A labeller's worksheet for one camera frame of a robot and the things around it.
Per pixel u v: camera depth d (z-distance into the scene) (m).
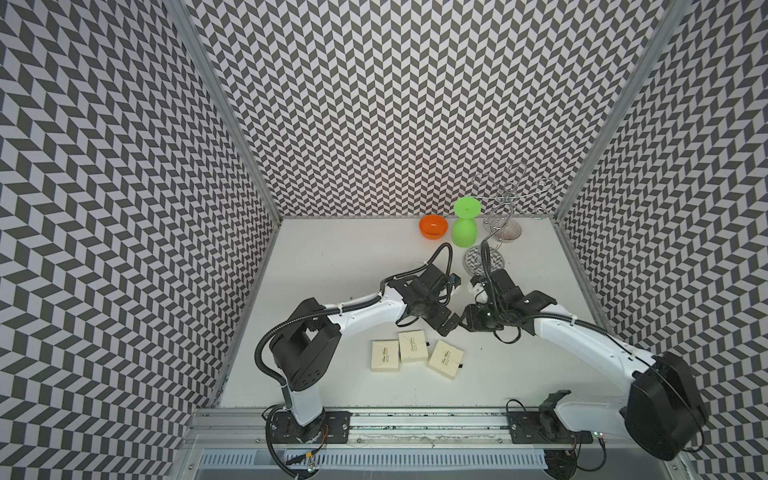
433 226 1.14
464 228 0.87
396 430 0.74
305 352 0.45
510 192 0.79
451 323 0.75
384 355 0.81
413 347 0.83
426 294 0.67
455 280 0.77
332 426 0.74
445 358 0.81
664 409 0.39
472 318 0.72
